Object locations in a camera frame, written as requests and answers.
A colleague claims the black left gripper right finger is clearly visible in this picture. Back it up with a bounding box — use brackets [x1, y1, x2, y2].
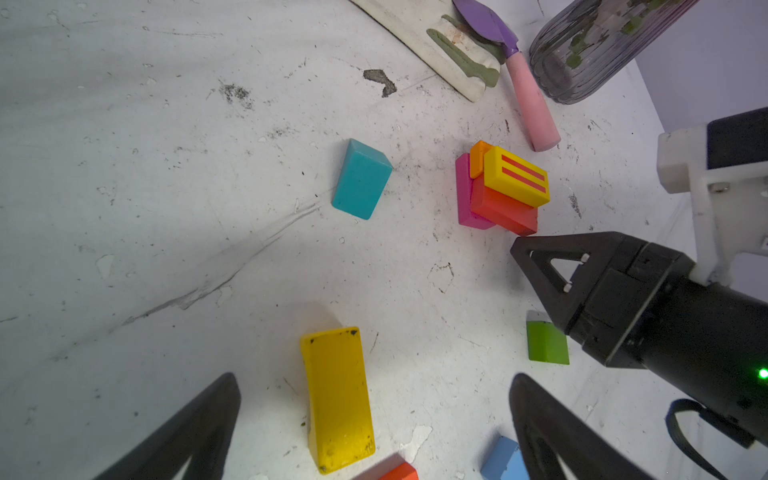
[509, 373, 650, 479]

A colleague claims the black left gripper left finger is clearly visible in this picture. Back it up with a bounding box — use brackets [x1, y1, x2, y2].
[98, 372, 241, 479]

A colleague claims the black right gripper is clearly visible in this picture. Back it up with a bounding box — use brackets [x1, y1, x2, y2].
[511, 232, 767, 443]

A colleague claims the red wood block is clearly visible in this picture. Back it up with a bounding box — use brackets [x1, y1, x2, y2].
[470, 176, 538, 236]

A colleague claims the magenta wood block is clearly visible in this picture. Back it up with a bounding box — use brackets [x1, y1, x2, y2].
[455, 153, 494, 230]

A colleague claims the yellow red striped block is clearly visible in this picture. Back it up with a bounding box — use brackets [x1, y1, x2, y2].
[483, 146, 551, 208]

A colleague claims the orange wood block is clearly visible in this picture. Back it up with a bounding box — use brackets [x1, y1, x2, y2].
[469, 141, 493, 179]

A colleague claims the green wood block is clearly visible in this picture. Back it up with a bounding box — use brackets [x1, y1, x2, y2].
[526, 321, 570, 365]

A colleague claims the light blue wood block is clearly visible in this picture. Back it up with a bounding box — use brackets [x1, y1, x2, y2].
[481, 436, 530, 480]

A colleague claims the yellow wood block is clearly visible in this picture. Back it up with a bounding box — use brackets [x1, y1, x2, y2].
[300, 327, 376, 475]

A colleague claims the red orange flat block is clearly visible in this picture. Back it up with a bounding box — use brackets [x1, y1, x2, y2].
[354, 453, 419, 480]

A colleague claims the teal wood block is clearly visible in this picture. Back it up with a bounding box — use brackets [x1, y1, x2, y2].
[331, 139, 393, 220]

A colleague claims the purple glass vase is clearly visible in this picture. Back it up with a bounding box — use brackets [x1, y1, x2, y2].
[529, 0, 696, 105]

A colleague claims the beige dirty cloth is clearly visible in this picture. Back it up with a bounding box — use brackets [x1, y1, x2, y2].
[353, 0, 504, 102]

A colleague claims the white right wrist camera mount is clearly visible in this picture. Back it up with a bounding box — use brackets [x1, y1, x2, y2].
[657, 107, 767, 285]

